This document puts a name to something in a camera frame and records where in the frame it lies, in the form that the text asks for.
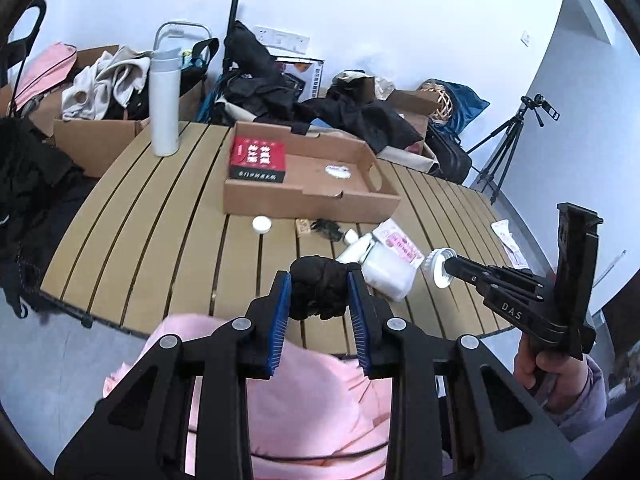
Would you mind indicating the wall power socket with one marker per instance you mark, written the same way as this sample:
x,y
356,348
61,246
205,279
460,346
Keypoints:
x,y
278,39

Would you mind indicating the wicker basket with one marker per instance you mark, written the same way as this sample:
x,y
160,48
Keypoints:
x,y
438,93

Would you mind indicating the blue cloth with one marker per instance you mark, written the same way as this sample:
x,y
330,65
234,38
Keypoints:
x,y
467,105

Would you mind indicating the small wooden block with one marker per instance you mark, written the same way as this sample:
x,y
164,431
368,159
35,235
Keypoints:
x,y
303,227

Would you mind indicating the person's right hand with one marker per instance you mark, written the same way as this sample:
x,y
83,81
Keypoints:
x,y
571,375

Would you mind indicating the flat cardboard tray box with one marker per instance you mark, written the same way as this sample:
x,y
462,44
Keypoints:
x,y
307,190

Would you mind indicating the translucent white plastic box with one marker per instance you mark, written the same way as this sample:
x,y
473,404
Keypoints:
x,y
387,273

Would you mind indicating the beige cloth pile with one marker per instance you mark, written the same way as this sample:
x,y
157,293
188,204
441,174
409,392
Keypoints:
x,y
113,76

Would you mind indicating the pink jacket on lap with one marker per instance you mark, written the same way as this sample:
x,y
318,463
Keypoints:
x,y
319,417

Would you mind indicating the pink floral packet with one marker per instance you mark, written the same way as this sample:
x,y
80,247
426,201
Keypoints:
x,y
389,234

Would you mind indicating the white thermos bottle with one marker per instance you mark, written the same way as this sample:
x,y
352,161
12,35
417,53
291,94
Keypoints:
x,y
164,94

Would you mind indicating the pink bag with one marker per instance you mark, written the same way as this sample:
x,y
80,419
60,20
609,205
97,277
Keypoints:
x,y
45,71

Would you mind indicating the black backpack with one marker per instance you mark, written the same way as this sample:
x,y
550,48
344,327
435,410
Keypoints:
x,y
453,164

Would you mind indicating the open cardboard box right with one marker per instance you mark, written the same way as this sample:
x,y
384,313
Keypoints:
x,y
413,106

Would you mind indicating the paper packet at table edge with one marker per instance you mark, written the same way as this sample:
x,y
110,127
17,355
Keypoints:
x,y
502,230

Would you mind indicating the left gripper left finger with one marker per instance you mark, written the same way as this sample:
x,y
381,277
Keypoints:
x,y
269,317

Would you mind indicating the printed product box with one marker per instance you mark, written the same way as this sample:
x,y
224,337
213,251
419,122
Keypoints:
x,y
303,75

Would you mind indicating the black jacket pile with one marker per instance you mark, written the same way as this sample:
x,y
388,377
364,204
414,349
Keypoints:
x,y
256,84

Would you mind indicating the black garment on box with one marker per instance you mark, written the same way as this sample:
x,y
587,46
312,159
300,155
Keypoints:
x,y
374,122

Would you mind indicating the white sticker in tray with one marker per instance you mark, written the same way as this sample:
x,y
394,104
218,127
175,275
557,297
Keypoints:
x,y
338,172

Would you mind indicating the white round jar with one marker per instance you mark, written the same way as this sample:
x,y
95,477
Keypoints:
x,y
261,224

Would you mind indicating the black stroller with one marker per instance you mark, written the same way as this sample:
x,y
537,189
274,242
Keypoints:
x,y
41,191

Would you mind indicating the red tea box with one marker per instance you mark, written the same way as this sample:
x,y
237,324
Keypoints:
x,y
257,160

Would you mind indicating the white jar lid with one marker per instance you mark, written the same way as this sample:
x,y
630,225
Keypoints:
x,y
434,267

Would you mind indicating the white tube bottle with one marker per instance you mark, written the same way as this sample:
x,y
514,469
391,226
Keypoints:
x,y
357,252

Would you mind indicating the cardboard box with clothes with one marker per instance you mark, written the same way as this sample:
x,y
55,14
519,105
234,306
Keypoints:
x,y
95,144

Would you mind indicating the black cloth bundle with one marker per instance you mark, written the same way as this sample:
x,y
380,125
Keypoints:
x,y
319,288

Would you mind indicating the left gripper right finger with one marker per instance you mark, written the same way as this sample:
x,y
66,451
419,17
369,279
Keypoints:
x,y
377,352

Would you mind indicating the camera tripod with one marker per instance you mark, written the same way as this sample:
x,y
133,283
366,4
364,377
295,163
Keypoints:
x,y
495,170

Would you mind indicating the white metal frame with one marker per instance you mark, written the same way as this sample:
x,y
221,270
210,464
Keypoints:
x,y
181,35

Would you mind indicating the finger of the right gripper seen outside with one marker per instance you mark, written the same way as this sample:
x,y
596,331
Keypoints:
x,y
470,271

